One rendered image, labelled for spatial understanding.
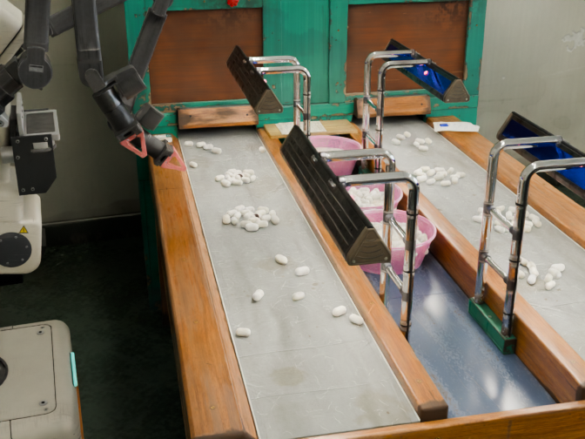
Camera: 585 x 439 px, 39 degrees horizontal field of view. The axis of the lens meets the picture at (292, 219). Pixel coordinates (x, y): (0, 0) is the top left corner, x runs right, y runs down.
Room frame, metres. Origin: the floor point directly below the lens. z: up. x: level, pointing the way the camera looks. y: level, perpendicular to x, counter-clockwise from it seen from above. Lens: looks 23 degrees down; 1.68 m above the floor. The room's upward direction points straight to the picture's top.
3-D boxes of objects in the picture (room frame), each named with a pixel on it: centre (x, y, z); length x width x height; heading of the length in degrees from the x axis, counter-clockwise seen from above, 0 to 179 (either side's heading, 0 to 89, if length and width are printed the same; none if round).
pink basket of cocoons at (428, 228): (2.05, -0.26, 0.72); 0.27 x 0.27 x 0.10
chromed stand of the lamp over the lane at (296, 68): (2.54, 0.05, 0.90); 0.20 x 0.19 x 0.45; 12
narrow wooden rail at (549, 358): (2.20, -0.39, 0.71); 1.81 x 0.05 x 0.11; 12
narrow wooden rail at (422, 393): (2.13, -0.08, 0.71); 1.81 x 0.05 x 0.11; 12
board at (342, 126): (2.97, -0.07, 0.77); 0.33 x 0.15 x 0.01; 102
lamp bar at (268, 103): (2.53, 0.13, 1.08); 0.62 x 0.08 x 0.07; 12
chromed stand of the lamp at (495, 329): (1.67, -0.54, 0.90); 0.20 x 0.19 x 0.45; 12
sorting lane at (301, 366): (2.09, 0.10, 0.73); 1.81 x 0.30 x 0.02; 12
